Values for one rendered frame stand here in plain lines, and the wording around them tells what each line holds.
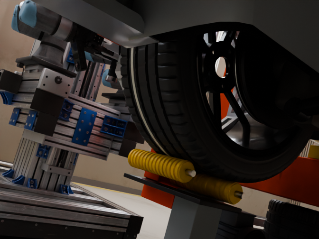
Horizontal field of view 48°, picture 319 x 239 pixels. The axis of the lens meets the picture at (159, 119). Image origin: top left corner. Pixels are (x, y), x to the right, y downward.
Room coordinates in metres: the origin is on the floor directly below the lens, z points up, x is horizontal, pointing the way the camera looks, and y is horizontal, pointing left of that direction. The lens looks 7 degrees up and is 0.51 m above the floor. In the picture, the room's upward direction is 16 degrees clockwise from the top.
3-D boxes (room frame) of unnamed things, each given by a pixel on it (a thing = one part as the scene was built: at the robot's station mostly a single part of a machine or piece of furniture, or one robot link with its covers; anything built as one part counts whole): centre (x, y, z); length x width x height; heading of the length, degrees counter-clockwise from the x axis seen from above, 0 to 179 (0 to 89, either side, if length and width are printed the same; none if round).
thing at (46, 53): (1.67, 0.59, 0.87); 0.15 x 0.15 x 0.10
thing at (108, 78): (1.26, 0.20, 0.83); 0.04 x 0.04 x 0.16
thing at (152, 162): (1.01, -0.03, 0.51); 0.29 x 0.06 x 0.06; 36
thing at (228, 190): (1.03, -0.17, 0.49); 0.29 x 0.06 x 0.06; 36
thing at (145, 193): (1.13, -0.09, 0.48); 0.16 x 0.12 x 0.17; 36
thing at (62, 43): (1.67, 0.59, 0.98); 0.13 x 0.12 x 0.14; 116
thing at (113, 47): (1.21, 0.22, 0.86); 0.09 x 0.03 x 0.06; 117
